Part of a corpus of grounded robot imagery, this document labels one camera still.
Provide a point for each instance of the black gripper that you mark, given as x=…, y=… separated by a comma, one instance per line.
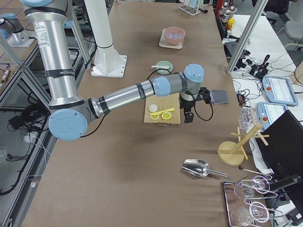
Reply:
x=186, y=106

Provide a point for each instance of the single lemon slice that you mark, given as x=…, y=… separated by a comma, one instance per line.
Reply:
x=154, y=117

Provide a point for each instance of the pink bowl of ice cubes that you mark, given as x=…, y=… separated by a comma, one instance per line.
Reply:
x=174, y=35

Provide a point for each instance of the lemon slice stack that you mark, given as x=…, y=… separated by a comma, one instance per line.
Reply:
x=166, y=115

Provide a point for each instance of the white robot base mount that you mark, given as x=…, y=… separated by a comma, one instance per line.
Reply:
x=109, y=63

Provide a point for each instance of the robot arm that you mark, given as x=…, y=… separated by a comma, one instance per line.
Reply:
x=70, y=113
x=12, y=30

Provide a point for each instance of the teach pendant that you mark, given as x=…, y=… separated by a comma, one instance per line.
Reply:
x=279, y=90
x=269, y=112

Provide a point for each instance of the teach pendant upper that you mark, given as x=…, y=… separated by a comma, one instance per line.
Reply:
x=279, y=90

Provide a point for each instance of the white column pedestal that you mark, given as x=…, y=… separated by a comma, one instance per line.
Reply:
x=98, y=17

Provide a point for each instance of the white ceramic spoon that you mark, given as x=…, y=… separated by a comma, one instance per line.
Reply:
x=161, y=67

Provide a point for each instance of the teach pendant lower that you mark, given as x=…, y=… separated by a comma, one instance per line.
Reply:
x=269, y=112

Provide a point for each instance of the wooden mug tree stand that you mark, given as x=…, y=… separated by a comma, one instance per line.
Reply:
x=233, y=153

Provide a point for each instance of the wire glass rack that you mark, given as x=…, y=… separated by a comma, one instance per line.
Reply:
x=245, y=202

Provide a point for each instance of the clear plastic container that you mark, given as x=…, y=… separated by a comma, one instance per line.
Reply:
x=248, y=118

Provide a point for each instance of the grey folded cloth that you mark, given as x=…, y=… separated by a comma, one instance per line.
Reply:
x=219, y=96

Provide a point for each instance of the black monitor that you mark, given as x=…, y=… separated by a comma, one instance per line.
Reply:
x=284, y=152

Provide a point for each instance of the mint green bowl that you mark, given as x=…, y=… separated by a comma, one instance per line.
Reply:
x=165, y=71

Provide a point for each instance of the bamboo cutting board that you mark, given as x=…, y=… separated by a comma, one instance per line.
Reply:
x=164, y=102

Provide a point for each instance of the metal ice scoop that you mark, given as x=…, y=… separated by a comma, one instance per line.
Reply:
x=199, y=168

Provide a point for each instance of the yellow plastic knife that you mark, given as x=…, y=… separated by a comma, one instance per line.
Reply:
x=163, y=111

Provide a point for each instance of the beige rabbit tray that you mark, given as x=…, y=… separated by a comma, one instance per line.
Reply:
x=164, y=44

